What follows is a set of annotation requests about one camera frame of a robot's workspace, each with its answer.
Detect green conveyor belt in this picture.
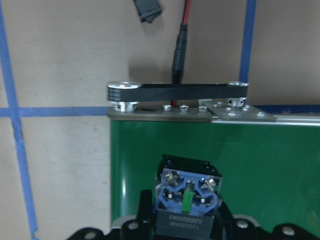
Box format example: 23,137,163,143
107,82,320,236

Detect red black power cable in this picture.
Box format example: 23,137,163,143
133,0,193,85

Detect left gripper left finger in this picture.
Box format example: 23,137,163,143
136,189,153,240

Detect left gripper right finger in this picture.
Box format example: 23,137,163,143
214,200,236,240

